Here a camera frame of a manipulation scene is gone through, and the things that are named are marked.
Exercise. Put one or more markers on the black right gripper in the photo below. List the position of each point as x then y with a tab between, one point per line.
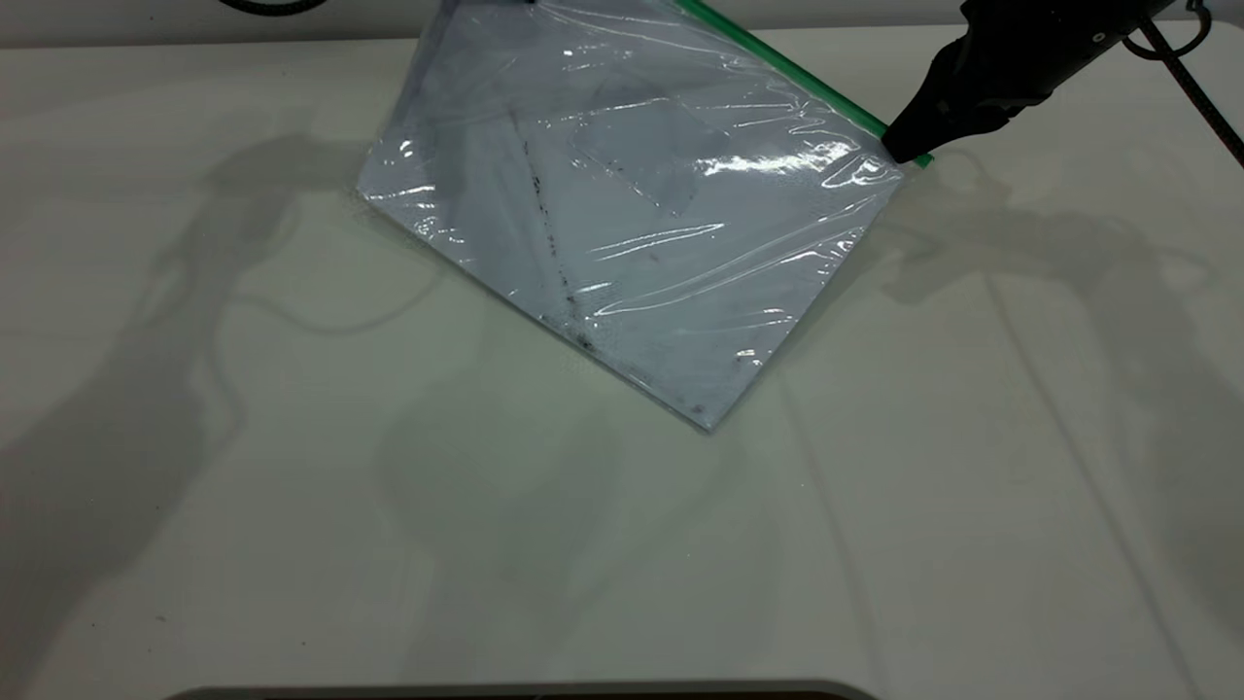
1050	44

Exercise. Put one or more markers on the transparent zip bag green zipper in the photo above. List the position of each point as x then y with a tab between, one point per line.
632	194

